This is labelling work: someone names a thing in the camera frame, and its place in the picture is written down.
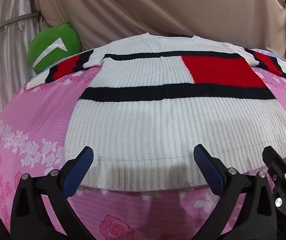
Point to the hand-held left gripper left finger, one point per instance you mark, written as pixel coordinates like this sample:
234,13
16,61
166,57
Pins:
79,172

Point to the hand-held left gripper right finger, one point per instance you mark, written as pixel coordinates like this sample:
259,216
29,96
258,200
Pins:
208,170

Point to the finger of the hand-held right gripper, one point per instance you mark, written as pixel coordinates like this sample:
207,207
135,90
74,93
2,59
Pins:
278,166

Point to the white red black knit sweater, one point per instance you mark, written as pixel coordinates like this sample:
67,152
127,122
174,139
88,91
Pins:
173,120

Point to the pink floral bedsheet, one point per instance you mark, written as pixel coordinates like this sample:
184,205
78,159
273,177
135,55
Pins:
32,160

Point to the green plush pillow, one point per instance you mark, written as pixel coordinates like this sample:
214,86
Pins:
52,47

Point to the silver satin curtain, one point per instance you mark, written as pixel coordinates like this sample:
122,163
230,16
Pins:
5,42

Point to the grey metal rod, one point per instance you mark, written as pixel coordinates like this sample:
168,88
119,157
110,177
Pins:
10,22

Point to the beige draped cloth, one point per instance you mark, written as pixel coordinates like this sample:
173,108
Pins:
158,7

